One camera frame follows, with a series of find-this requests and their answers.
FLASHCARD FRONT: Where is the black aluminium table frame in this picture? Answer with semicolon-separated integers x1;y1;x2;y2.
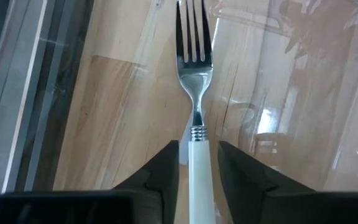
14;0;95;192

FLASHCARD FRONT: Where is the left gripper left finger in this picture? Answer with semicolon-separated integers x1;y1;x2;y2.
0;139;180;224

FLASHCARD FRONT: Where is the white handled silver fork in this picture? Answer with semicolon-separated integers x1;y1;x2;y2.
175;0;217;224

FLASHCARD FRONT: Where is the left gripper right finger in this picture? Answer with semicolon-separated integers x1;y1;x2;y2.
218;141;358;224

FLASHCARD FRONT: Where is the clear plastic bin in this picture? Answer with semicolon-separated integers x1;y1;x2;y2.
85;0;358;224

